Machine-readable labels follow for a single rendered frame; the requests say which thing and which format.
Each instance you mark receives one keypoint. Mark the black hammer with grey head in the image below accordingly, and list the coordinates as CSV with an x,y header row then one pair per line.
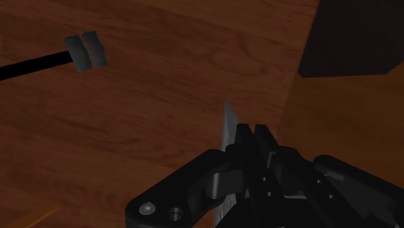
x,y
82,52

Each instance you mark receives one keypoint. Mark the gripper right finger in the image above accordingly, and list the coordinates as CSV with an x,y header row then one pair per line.
x,y
347,189

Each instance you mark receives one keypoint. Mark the grey knife blade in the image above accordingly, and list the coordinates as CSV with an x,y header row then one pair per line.
x,y
228,126

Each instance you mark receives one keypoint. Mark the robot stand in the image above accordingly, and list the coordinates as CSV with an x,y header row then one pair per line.
x,y
353,38

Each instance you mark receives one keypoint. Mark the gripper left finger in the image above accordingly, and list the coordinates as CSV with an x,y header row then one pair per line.
x,y
189,183

